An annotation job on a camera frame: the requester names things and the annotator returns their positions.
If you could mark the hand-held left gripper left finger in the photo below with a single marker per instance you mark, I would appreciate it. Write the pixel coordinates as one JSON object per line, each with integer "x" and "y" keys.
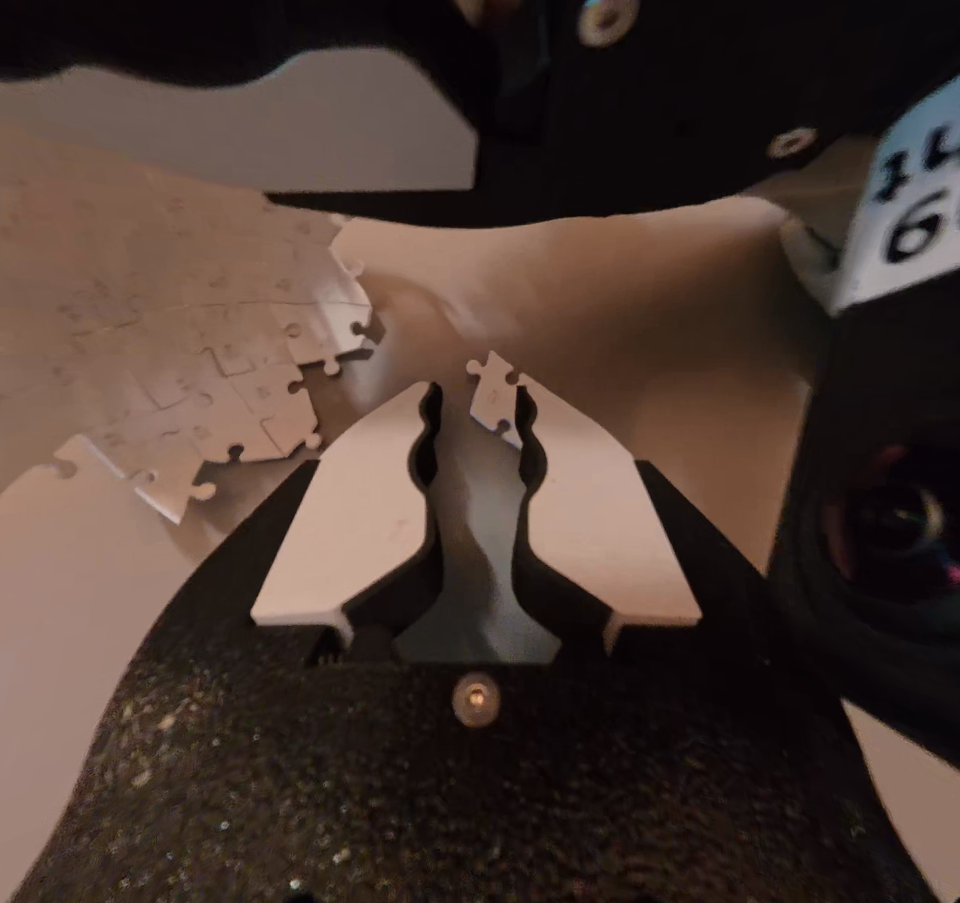
{"x": 352, "y": 520}

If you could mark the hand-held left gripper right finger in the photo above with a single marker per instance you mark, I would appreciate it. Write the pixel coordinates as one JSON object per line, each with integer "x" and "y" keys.
{"x": 600, "y": 528}

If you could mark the white puzzle piece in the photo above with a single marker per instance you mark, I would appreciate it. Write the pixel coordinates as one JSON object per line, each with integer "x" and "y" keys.
{"x": 491, "y": 400}

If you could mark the partly built white puzzle ball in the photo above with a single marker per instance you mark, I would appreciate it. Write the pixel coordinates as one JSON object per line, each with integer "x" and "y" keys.
{"x": 150, "y": 303}

